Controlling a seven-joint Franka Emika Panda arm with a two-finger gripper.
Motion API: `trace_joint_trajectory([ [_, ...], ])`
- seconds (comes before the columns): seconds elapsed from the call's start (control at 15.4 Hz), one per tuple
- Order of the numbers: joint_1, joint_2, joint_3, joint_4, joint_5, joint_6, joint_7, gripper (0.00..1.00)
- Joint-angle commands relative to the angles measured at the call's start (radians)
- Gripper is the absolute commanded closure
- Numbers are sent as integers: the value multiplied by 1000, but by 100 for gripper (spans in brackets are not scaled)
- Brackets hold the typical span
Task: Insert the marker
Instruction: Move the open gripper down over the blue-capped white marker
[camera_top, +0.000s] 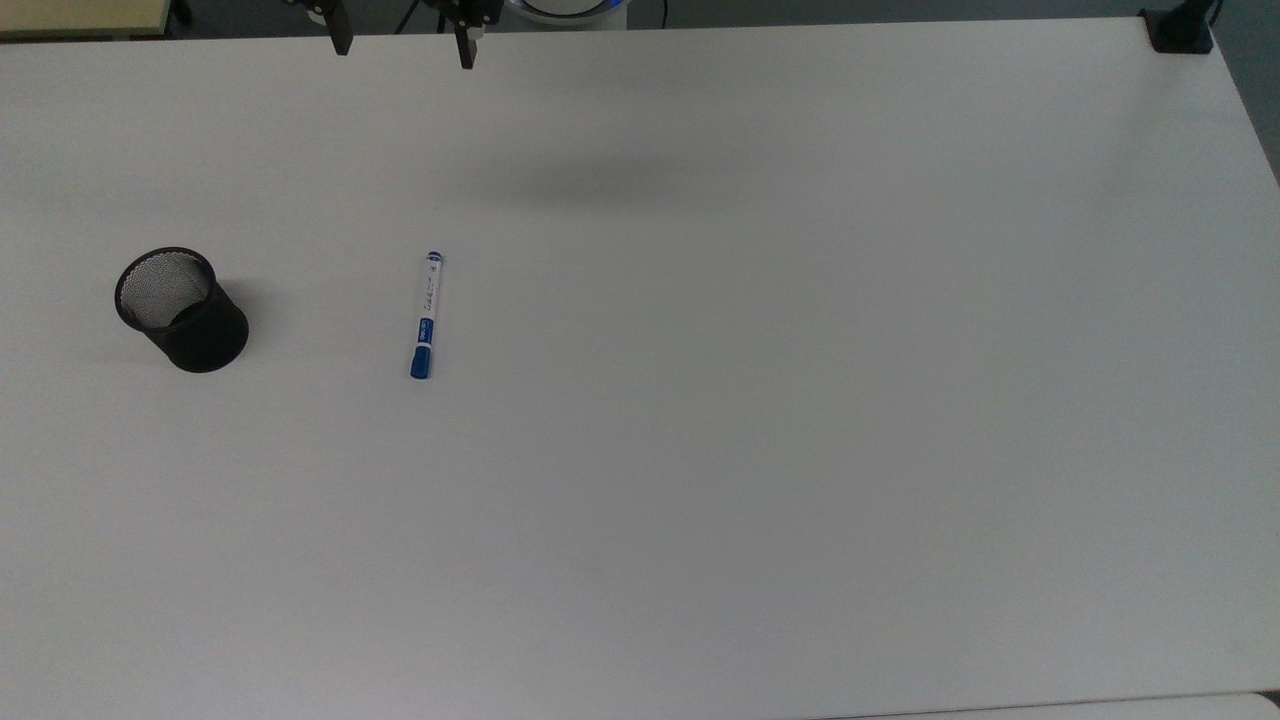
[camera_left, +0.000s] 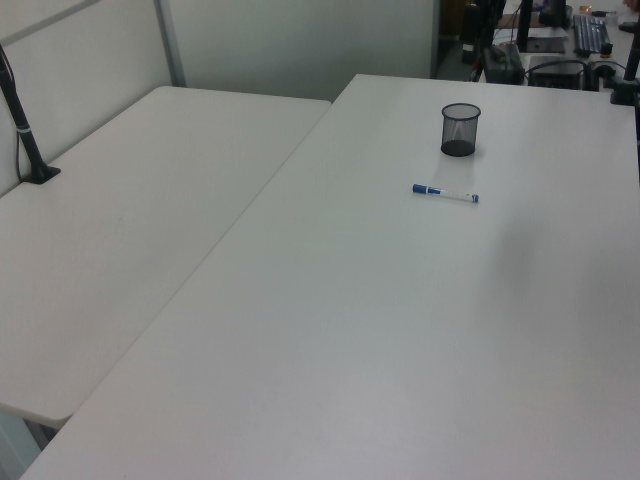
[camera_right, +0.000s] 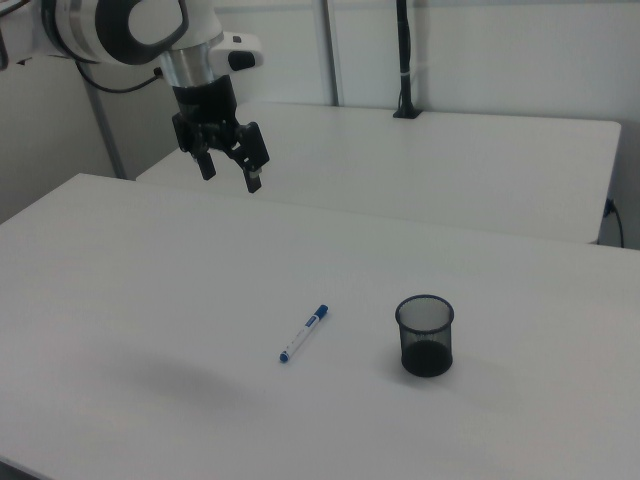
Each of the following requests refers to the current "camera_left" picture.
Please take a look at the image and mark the black camera stand pole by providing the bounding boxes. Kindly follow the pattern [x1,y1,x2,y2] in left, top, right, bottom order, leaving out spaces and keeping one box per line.
[0,43,62,185]

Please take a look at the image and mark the blue and white marker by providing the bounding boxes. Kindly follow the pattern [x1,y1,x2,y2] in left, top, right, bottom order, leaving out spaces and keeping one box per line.
[411,183,482,205]

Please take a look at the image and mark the black clamp with pole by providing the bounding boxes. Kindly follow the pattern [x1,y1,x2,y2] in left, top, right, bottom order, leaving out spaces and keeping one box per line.
[608,30,640,107]

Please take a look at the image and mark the thin black stand cable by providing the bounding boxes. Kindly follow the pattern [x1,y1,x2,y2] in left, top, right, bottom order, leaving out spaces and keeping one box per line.
[0,47,25,182]

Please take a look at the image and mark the black equipment case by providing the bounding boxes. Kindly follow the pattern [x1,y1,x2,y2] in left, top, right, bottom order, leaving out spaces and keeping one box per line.
[481,44,525,84]

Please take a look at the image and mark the black monitor stand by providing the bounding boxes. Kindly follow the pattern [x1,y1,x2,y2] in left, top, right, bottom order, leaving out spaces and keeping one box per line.
[514,0,567,54]

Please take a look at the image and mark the dark grey box device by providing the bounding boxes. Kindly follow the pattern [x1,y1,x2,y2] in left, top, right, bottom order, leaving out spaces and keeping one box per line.
[528,55,590,91]

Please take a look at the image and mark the black computer keyboard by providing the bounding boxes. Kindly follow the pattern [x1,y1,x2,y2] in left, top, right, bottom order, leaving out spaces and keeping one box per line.
[571,14,610,57]

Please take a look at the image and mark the black mesh pen cup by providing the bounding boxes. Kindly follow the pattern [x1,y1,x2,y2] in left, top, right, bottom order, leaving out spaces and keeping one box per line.
[440,102,482,157]

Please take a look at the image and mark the grey metal partition post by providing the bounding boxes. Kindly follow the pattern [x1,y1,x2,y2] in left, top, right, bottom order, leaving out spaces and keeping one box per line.
[153,0,188,89]

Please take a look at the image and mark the tall black canister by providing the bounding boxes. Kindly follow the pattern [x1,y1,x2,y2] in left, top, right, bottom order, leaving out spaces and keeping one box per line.
[460,1,482,65]

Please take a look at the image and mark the white folding side table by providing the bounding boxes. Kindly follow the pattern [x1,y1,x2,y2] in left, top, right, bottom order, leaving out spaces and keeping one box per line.
[0,85,334,429]

